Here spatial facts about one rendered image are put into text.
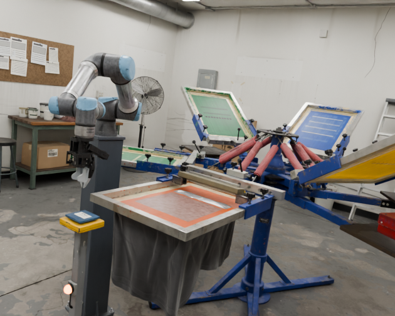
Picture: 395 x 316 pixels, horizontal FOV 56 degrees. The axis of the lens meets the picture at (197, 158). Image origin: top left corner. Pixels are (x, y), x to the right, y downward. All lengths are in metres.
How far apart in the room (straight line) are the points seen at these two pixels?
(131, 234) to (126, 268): 0.20
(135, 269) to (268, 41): 5.28
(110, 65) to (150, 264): 0.96
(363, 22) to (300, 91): 1.30
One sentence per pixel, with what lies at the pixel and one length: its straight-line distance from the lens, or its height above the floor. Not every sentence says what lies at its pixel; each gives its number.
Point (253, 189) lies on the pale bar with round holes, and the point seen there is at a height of 1.01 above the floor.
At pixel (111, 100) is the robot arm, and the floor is 1.41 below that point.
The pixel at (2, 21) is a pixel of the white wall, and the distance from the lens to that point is 5.47.
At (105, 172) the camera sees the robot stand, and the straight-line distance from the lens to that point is 2.28.
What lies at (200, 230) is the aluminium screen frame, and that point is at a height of 0.98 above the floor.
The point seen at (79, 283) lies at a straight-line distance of 1.73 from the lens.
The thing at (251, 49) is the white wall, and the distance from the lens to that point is 6.69.
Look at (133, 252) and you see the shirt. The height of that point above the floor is 0.74.
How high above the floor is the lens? 1.54
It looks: 11 degrees down
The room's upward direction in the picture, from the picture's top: 8 degrees clockwise
